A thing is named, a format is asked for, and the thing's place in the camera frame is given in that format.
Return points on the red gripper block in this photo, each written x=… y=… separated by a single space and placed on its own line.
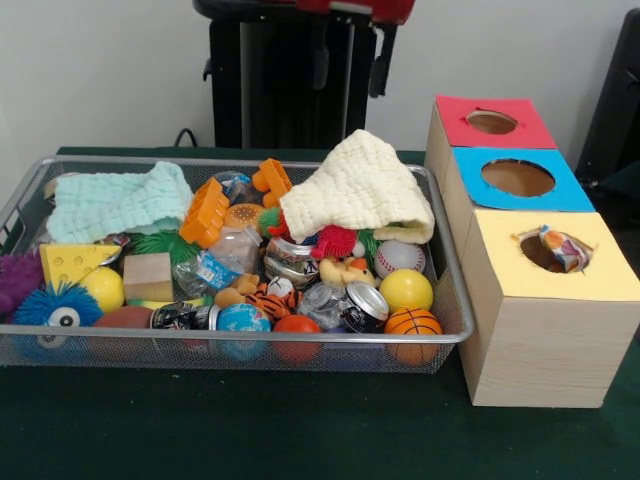
x=390 y=12

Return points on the colourful patterned cloth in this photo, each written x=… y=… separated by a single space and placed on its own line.
x=562 y=250

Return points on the yellow cheese wedge toy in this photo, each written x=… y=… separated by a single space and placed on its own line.
x=65 y=262

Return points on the small orange basketball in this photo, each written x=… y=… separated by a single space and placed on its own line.
x=414 y=322

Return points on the yellow ball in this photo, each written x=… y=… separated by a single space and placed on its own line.
x=406 y=290

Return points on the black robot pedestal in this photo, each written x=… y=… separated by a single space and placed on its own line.
x=280 y=100

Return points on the blue globe ball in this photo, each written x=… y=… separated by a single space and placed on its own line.
x=244 y=320

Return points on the mint green waffle cloth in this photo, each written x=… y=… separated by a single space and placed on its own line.
x=115 y=205

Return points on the blue spiky ball with eye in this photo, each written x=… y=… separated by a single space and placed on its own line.
x=37 y=307

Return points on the cream white waffle cloth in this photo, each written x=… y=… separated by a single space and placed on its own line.
x=360 y=190

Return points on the wooden box with three holes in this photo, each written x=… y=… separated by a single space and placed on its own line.
x=540 y=350

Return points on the white baseball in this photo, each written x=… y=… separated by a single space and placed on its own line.
x=400 y=257

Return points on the purple spiky toy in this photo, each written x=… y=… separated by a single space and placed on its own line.
x=17 y=277

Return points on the dark green table cloth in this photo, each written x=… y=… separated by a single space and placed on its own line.
x=627 y=177
x=250 y=430

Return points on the plain wooden block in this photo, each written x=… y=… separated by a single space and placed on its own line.
x=147 y=277

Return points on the shallow clear mesh bin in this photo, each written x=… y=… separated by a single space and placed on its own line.
x=150 y=350

